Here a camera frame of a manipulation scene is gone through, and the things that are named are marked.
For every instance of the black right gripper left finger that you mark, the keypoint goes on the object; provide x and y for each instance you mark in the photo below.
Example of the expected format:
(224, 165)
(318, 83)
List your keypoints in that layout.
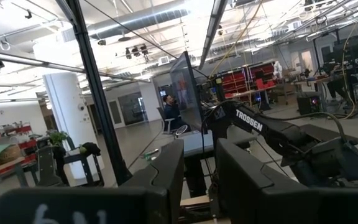
(89, 205)

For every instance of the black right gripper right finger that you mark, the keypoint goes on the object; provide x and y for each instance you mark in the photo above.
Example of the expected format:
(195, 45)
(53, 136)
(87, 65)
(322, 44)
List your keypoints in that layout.
(259, 199)

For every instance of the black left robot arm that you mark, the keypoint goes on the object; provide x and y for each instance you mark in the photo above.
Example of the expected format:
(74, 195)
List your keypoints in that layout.
(249, 119)

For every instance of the black cloth bundle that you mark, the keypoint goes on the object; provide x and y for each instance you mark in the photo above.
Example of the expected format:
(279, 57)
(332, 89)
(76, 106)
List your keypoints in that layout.
(89, 149)

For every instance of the black metal stand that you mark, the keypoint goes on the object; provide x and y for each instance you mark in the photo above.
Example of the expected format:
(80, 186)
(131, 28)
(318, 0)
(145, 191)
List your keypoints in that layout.
(47, 168)

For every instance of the black computer tower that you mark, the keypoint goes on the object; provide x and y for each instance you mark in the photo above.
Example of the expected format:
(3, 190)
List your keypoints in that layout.
(306, 104)

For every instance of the green potted plant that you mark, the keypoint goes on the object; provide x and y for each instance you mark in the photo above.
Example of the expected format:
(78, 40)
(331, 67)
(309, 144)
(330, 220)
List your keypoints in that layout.
(57, 137)

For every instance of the white building column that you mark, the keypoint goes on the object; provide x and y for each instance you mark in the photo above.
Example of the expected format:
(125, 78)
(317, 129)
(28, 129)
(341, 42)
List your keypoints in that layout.
(70, 118)

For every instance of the wooden workbench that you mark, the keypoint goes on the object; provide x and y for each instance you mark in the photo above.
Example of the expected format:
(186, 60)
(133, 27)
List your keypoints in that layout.
(2, 166)

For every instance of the white robot figure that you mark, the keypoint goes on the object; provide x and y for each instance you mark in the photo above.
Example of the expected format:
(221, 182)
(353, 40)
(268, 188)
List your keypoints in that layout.
(278, 69)

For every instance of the grey office chair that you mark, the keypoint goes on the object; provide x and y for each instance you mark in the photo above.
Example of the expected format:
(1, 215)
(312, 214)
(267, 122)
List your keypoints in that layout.
(163, 119)

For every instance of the red storage bin shelving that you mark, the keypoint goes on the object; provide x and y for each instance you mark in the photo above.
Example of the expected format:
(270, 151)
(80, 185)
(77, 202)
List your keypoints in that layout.
(235, 81)

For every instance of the person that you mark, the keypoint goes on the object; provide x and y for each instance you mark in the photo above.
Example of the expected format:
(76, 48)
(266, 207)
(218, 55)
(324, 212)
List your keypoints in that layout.
(171, 112)

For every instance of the black computer monitor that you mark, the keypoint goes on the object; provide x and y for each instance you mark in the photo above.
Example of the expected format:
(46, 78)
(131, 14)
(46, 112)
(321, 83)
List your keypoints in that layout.
(186, 93)

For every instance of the long horizontal crossbar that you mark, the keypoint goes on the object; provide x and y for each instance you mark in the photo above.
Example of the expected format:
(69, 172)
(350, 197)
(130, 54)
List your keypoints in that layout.
(26, 60)

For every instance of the white dome camera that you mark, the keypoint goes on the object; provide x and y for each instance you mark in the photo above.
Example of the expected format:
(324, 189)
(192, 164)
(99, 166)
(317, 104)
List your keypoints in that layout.
(81, 107)

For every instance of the silver spiral ceiling duct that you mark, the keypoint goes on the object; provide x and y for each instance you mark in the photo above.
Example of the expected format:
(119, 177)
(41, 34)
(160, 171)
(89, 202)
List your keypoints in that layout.
(141, 20)

